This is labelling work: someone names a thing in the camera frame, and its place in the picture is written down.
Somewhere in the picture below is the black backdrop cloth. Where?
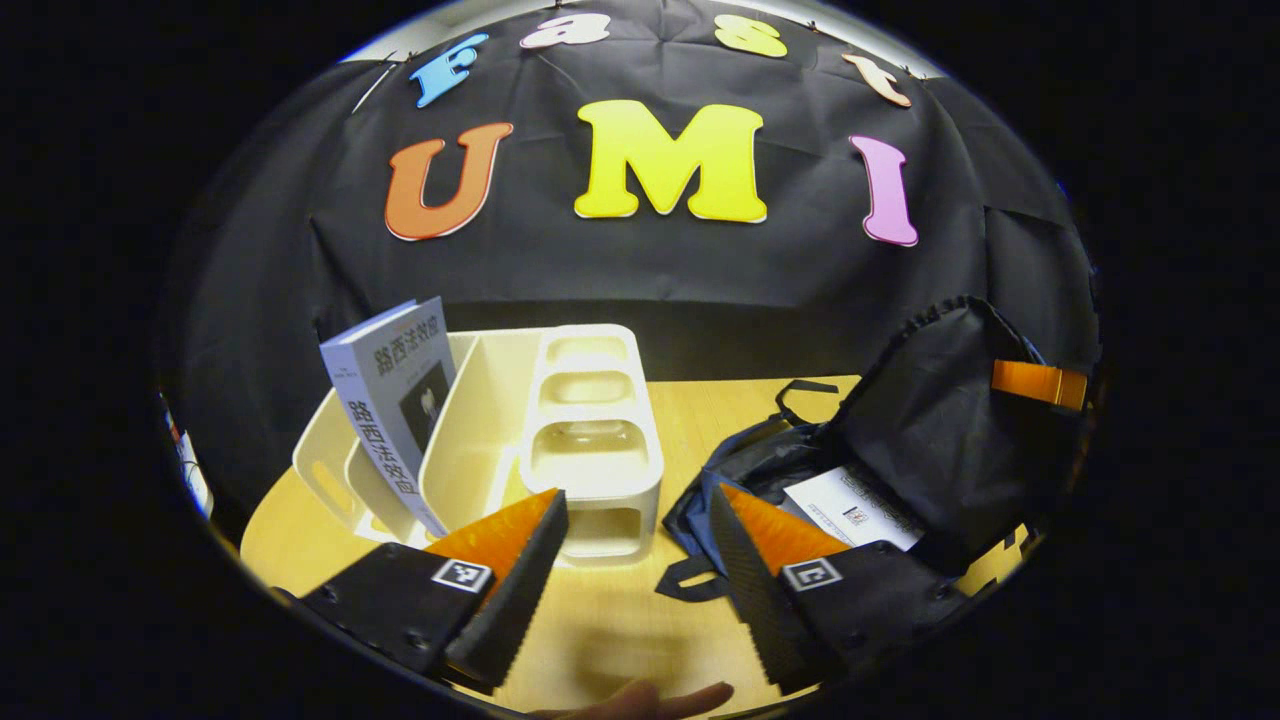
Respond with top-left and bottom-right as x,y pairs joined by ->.
165,0 -> 1101,521

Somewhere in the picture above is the blue schoolbag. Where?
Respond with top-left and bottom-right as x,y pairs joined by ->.
655,295 -> 1086,603

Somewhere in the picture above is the cream plastic bookshelf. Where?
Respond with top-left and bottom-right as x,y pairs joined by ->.
292,323 -> 664,571

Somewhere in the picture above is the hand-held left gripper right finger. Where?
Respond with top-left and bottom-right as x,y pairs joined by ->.
708,483 -> 971,691

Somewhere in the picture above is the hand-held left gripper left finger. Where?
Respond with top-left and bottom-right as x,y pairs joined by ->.
300,488 -> 571,691

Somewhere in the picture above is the white side table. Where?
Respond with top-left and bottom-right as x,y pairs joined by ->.
163,395 -> 214,518

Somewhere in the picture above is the white cover book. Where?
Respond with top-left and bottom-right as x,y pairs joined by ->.
783,465 -> 926,553

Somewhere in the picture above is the grey cover book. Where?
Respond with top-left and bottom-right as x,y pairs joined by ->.
320,297 -> 457,538

